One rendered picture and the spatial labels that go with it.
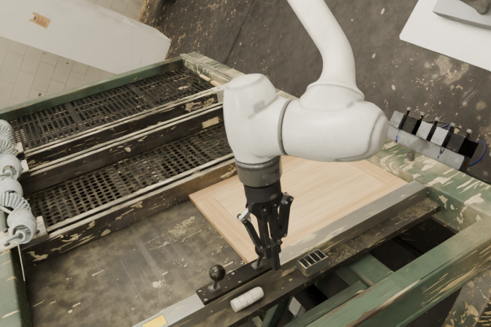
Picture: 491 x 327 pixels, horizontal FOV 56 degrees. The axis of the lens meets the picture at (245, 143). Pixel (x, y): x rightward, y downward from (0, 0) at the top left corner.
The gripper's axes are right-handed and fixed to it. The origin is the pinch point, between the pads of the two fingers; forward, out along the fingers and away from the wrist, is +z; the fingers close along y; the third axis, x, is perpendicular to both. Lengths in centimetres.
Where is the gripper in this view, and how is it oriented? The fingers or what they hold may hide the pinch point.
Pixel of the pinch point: (272, 254)
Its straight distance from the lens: 103.9
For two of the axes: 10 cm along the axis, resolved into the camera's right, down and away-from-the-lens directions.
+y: 8.6, -3.4, 3.8
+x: -4.9, -3.4, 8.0
